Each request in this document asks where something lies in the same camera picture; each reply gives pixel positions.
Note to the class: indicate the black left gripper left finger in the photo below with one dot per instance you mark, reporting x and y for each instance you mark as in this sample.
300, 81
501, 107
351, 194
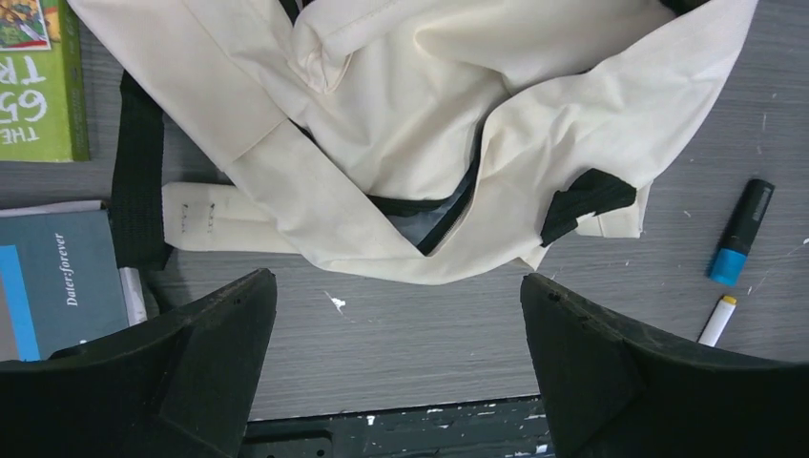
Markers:
178, 385

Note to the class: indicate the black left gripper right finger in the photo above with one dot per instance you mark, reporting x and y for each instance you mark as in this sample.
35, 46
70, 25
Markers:
613, 386

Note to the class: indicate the teal hardcover book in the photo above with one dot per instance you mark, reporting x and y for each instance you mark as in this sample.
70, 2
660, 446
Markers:
60, 283

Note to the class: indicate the green paperback book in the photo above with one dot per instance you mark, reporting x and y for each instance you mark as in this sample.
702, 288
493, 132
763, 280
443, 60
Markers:
43, 116

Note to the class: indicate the cream canvas backpack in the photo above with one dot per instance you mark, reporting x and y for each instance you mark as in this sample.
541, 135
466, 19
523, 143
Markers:
421, 141

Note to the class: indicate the white yellow pen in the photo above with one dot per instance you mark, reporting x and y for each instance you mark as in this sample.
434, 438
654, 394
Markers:
718, 321

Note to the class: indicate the black blue highlighter marker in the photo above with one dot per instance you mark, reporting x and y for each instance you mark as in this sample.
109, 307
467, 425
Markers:
741, 231

